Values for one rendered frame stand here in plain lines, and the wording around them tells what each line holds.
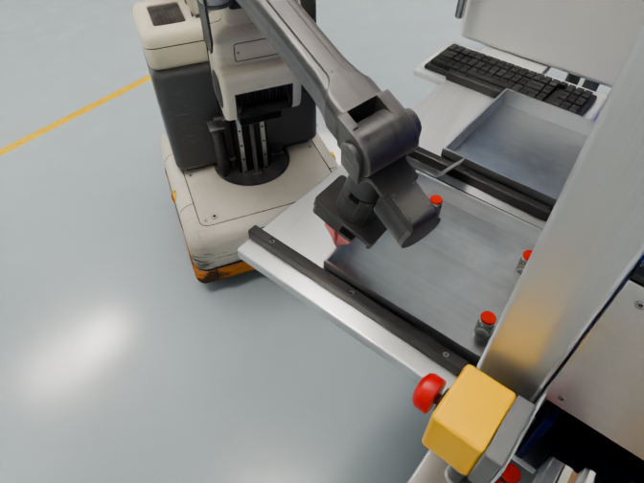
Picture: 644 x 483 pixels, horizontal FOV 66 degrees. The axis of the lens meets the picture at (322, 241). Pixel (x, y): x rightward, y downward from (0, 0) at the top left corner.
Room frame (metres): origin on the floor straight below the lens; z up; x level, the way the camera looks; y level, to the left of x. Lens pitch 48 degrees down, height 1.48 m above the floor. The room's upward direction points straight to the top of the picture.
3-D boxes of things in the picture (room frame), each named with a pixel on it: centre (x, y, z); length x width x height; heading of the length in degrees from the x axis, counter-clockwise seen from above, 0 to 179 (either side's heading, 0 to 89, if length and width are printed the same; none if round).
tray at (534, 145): (0.72, -0.43, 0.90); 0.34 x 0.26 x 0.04; 51
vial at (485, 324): (0.36, -0.22, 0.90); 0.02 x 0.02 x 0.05
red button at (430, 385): (0.22, -0.11, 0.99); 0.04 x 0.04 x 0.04; 51
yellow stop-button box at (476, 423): (0.19, -0.15, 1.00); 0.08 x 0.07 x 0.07; 51
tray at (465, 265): (0.46, -0.22, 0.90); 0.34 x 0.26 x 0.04; 51
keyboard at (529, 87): (1.13, -0.46, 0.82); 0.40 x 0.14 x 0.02; 50
